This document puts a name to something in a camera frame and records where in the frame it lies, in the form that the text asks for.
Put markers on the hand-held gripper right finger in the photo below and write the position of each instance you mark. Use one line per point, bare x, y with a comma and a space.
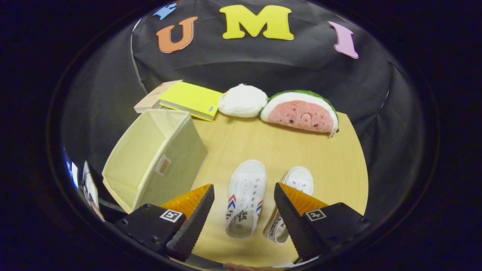
293, 226

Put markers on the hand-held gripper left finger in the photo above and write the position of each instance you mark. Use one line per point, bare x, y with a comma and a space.
196, 226

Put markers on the white canvas shoe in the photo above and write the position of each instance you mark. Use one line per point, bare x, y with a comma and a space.
246, 184
301, 178

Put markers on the grey-green fabric storage box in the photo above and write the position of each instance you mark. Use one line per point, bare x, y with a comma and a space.
177, 158

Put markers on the watermelon slice plush toy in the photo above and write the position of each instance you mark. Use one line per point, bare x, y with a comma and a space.
301, 114

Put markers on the yellow book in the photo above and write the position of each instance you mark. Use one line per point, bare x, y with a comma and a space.
192, 98

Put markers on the white plush toy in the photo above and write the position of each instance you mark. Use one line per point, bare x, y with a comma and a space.
243, 101

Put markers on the beige book stack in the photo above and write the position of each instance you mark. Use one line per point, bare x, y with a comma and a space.
150, 99

